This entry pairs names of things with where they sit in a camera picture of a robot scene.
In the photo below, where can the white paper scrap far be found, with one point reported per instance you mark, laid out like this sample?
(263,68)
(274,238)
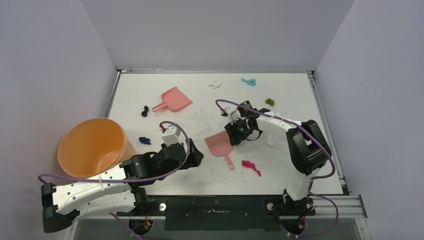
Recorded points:
(215,84)

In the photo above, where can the pink plastic dustpan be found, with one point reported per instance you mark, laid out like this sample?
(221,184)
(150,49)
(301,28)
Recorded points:
(173,99)

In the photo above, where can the magenta paper scrap near brush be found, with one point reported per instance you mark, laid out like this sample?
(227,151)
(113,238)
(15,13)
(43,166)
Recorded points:
(251,165)

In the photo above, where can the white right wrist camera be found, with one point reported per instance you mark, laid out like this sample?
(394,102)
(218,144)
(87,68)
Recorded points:
(233,113)

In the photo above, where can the orange plastic bucket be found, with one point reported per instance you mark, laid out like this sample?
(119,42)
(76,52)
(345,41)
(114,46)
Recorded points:
(93,147)

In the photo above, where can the pink plastic hand brush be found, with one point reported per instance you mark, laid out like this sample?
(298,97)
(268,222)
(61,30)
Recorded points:
(219,145)

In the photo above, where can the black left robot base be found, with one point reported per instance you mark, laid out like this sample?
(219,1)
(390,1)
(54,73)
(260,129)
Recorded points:
(144,206)

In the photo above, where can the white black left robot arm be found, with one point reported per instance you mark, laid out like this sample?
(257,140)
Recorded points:
(118,190)

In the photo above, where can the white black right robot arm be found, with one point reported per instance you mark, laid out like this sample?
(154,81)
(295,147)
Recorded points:
(308,148)

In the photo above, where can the cyan paper scrap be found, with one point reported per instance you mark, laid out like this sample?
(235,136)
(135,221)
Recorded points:
(250,82)

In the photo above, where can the green paper scrap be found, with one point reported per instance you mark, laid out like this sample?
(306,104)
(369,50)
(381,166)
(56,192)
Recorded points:
(270,102)

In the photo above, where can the black paper scrap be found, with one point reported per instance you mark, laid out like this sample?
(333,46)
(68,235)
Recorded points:
(145,111)

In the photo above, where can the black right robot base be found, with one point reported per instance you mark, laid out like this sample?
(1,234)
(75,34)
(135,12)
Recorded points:
(290,214)

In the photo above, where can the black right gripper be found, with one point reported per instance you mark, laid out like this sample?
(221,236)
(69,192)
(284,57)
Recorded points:
(234,136)

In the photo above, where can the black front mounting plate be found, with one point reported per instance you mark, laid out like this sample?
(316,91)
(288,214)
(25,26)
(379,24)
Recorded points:
(213,213)

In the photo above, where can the dark blue paper scrap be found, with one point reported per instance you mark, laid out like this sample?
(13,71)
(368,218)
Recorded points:
(144,140)

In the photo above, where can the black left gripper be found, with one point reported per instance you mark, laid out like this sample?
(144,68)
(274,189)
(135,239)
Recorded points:
(195,158)

